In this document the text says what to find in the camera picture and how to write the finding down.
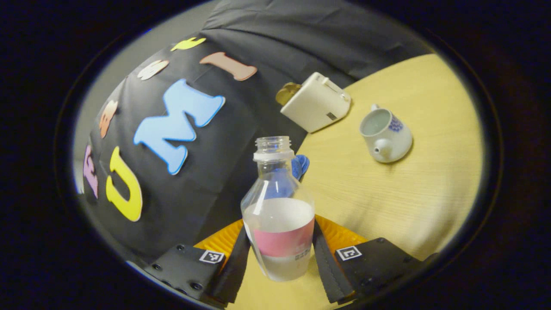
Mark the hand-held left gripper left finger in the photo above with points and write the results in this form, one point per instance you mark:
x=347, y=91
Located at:
x=234, y=275

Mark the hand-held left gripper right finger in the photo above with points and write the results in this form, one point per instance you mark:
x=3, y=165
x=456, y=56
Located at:
x=329, y=275

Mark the clear pink-label water bottle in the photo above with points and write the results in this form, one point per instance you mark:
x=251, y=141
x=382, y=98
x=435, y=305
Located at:
x=280, y=232

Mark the white blue-patterned teacup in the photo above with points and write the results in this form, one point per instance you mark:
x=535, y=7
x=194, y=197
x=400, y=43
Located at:
x=389, y=142

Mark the black backdrop cloth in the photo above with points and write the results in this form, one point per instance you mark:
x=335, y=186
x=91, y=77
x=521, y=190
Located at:
x=202, y=193

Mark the blue folded towel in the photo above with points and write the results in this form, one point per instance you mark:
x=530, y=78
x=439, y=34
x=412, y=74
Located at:
x=301, y=165

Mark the cream toaster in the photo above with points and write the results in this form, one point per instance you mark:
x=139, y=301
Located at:
x=314, y=105

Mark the brown toast slice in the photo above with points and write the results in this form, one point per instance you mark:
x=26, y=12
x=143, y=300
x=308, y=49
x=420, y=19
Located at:
x=293, y=87
x=284, y=97

